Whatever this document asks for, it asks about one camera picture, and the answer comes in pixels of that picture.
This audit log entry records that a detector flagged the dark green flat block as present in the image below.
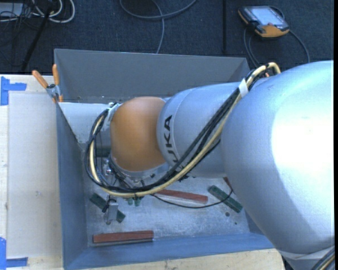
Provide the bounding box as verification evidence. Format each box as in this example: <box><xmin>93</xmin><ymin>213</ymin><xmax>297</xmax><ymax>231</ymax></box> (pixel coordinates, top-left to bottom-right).
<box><xmin>89</xmin><ymin>192</ymin><xmax>126</xmax><ymax>224</ymax></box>
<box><xmin>208</xmin><ymin>184</ymin><xmax>243</xmax><ymax>214</ymax></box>

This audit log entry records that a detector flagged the grey metal bin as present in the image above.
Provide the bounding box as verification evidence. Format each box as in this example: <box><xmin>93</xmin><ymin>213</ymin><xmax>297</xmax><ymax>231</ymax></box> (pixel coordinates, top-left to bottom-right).
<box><xmin>54</xmin><ymin>48</ymin><xmax>277</xmax><ymax>270</ymax></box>

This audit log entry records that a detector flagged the red-brown flat block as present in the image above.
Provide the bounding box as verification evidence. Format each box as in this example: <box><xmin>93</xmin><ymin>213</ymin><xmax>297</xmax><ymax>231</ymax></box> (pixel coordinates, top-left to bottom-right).
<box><xmin>154</xmin><ymin>188</ymin><xmax>209</xmax><ymax>205</ymax></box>
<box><xmin>92</xmin><ymin>229</ymin><xmax>155</xmax><ymax>245</ymax></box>

